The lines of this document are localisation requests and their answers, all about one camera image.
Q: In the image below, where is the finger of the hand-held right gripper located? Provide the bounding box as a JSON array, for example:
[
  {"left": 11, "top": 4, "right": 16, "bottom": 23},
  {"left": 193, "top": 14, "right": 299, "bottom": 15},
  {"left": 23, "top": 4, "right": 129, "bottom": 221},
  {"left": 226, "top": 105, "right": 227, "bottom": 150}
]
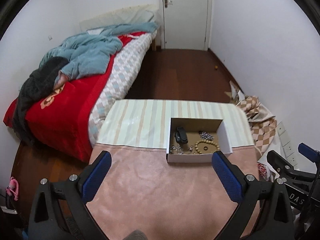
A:
[
  {"left": 266, "top": 150, "right": 294, "bottom": 180},
  {"left": 298, "top": 142, "right": 320, "bottom": 183}
]

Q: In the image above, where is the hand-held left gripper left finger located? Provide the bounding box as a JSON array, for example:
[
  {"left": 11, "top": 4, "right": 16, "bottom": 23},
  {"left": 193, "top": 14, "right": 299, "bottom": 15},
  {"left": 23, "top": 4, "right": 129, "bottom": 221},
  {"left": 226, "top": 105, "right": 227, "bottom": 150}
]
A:
[{"left": 28, "top": 151, "right": 112, "bottom": 240}]

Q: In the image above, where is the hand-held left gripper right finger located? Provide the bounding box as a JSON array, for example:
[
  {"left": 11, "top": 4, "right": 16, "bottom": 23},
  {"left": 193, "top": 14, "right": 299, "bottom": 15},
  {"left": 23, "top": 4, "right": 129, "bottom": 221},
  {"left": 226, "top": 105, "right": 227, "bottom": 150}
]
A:
[{"left": 212, "top": 151, "right": 295, "bottom": 240}]

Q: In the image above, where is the white cardboard box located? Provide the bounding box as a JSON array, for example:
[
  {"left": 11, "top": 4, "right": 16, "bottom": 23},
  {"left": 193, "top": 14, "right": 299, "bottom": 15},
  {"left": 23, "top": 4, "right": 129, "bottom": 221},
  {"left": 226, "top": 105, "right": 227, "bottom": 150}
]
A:
[{"left": 166, "top": 117, "right": 233, "bottom": 163}]

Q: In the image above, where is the wooden bead bracelet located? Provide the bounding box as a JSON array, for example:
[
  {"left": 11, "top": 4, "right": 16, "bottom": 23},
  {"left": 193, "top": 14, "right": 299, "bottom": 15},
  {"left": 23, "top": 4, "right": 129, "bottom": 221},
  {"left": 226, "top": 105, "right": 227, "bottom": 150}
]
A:
[{"left": 194, "top": 140, "right": 220, "bottom": 155}]

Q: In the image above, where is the thin silver chain bracelet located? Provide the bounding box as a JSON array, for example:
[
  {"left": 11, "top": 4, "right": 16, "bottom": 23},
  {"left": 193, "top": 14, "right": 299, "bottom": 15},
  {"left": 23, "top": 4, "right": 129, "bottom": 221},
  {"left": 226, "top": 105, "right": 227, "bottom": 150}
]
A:
[{"left": 170, "top": 144, "right": 184, "bottom": 155}]

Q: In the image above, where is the black smart band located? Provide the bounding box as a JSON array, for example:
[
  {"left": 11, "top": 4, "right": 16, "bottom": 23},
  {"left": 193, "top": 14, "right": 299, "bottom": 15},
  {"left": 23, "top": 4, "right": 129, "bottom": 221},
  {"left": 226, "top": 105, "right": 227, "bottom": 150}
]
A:
[{"left": 174, "top": 127, "right": 188, "bottom": 144}]

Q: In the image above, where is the red white patterned bag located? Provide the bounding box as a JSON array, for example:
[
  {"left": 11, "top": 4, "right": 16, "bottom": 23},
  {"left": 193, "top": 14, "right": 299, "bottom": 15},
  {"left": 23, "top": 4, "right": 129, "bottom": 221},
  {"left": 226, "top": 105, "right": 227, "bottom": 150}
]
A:
[{"left": 257, "top": 162, "right": 272, "bottom": 182}]

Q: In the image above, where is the white power strip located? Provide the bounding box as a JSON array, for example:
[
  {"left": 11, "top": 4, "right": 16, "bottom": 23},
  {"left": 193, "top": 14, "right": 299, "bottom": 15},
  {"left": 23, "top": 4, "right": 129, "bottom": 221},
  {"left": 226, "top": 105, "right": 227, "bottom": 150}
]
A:
[{"left": 276, "top": 121, "right": 298, "bottom": 167}]

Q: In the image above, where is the beige checked cloth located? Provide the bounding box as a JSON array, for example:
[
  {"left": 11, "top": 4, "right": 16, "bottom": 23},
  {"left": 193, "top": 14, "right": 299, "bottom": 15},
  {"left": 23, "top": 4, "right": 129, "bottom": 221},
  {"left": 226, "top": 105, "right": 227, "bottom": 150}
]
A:
[{"left": 225, "top": 80, "right": 278, "bottom": 155}]

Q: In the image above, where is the pink suede table mat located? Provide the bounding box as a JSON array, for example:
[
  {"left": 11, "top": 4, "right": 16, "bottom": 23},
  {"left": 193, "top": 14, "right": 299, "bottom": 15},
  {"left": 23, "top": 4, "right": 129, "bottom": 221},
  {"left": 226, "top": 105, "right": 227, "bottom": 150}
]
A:
[{"left": 86, "top": 142, "right": 262, "bottom": 240}]

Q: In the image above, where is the bed with red blanket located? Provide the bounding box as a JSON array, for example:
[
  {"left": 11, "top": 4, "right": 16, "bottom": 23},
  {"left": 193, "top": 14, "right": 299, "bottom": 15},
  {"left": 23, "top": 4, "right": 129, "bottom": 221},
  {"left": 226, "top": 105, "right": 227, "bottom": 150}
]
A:
[{"left": 3, "top": 31, "right": 150, "bottom": 162}]

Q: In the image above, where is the pale striped table cloth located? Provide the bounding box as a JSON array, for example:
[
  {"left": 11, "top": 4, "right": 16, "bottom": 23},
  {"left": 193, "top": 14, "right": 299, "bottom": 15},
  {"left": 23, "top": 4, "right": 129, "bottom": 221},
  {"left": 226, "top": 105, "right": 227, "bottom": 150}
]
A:
[{"left": 97, "top": 99, "right": 255, "bottom": 148}]

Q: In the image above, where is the pink plastic item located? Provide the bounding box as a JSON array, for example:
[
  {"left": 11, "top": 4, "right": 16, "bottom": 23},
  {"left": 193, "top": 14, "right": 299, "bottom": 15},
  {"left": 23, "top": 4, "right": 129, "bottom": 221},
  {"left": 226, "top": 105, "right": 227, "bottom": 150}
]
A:
[{"left": 7, "top": 177, "right": 20, "bottom": 200}]

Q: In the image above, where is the dark object white edge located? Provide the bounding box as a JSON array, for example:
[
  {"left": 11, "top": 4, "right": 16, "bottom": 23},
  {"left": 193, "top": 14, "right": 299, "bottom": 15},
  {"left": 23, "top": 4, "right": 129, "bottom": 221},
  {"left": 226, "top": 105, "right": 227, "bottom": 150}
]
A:
[{"left": 0, "top": 197, "right": 19, "bottom": 215}]

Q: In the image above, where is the black fuzzy blanket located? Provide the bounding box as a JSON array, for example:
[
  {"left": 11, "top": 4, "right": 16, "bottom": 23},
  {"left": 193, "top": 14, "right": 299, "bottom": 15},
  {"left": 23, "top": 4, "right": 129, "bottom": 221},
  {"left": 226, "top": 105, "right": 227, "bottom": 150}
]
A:
[{"left": 12, "top": 57, "right": 70, "bottom": 145}]

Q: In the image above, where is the grey white checked quilt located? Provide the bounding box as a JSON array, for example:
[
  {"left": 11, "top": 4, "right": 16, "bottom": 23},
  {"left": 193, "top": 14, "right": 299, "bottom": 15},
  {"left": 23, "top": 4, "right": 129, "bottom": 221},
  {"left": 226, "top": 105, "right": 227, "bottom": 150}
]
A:
[{"left": 87, "top": 29, "right": 159, "bottom": 148}]

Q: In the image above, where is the blue quilt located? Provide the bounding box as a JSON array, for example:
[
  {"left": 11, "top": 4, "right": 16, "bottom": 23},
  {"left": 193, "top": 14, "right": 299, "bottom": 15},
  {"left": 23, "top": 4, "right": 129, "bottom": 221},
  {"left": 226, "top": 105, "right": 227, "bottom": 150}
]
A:
[{"left": 40, "top": 22, "right": 159, "bottom": 79}]

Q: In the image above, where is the white door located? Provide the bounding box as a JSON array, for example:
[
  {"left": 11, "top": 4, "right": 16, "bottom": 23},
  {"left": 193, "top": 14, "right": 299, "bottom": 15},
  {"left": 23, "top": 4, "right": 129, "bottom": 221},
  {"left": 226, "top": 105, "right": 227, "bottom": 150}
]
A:
[{"left": 161, "top": 0, "right": 213, "bottom": 50}]

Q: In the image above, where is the pale pillow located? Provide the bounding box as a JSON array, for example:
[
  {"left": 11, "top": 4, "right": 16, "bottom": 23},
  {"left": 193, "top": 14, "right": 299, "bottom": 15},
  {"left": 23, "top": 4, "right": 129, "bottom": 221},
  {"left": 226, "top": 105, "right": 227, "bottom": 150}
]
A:
[{"left": 79, "top": 4, "right": 159, "bottom": 34}]

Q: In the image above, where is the wooden bed frame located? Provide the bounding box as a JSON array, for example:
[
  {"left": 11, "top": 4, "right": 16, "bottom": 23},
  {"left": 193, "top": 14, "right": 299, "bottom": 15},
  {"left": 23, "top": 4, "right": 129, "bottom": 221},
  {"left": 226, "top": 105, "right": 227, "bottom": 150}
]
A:
[{"left": 151, "top": 29, "right": 162, "bottom": 51}]

